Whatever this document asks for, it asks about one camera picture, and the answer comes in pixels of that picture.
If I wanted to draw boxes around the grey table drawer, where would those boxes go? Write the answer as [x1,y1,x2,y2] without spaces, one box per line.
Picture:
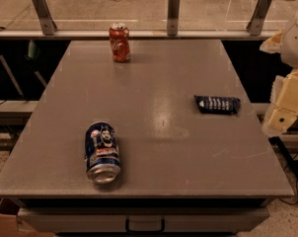
[18,207,269,234]

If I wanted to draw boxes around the metal bracket post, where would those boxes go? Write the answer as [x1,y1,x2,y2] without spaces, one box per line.
[247,0,272,37]
[167,0,181,36]
[32,0,57,36]

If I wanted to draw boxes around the right metal bracket post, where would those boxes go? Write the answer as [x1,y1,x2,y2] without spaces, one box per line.
[247,0,272,37]

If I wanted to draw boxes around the blue pepsi can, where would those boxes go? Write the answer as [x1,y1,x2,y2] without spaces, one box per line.
[85,121,120,185]

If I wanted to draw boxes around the dark blue rxbar wrapper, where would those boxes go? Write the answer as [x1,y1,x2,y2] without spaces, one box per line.
[194,96,241,116]

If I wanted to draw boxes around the metal rail shelf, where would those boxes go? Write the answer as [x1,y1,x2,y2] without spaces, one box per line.
[0,30,275,40]

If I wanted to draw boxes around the left metal bracket post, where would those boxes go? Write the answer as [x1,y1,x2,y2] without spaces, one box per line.
[32,0,57,36]

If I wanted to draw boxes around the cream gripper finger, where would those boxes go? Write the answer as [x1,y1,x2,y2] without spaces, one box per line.
[261,68,298,137]
[260,29,284,54]

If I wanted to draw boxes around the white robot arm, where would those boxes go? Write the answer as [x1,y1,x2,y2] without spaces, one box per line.
[260,12,298,137]

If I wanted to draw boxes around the black stand leg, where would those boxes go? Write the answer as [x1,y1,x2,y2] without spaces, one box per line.
[269,137,298,188]

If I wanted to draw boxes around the middle metal bracket post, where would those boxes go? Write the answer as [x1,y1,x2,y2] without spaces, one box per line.
[167,0,181,36]

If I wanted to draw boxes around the cardboard box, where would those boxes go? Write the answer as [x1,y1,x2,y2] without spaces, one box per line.
[0,198,54,237]

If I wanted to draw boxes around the black drawer handle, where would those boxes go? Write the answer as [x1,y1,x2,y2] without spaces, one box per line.
[125,215,165,234]

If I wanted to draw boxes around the crushed orange soda can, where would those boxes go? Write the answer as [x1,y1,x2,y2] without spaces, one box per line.
[109,23,130,62]

